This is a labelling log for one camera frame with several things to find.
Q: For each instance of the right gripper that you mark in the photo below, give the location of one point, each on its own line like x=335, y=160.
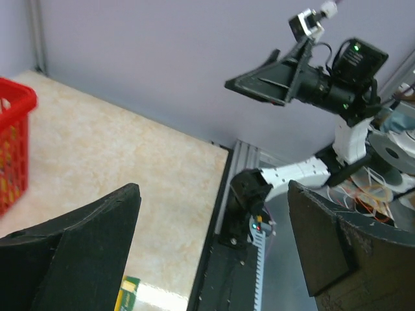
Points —
x=280, y=79

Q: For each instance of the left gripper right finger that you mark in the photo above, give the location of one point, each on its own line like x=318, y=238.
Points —
x=349, y=261

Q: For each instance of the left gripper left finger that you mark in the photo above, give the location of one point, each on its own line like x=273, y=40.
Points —
x=75, y=261

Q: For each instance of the sponge daddy package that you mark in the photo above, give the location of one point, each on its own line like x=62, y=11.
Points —
x=127, y=294

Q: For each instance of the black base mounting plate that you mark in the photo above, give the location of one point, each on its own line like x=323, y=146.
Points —
x=220, y=278

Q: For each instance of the red plastic shopping basket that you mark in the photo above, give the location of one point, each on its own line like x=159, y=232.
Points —
x=17, y=101

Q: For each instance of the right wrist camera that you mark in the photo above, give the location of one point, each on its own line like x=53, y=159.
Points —
x=308, y=23

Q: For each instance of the aluminium frame rail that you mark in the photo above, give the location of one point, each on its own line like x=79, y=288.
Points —
x=245, y=230

